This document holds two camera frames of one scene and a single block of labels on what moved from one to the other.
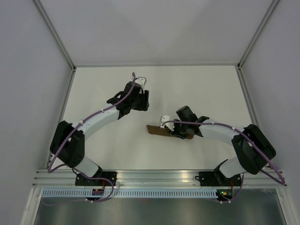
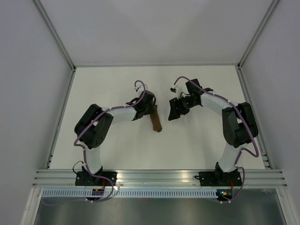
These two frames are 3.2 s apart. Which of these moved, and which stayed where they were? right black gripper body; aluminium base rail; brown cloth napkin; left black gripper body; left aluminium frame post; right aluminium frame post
Moved: brown cloth napkin; right black gripper body; left black gripper body
Stayed: left aluminium frame post; right aluminium frame post; aluminium base rail
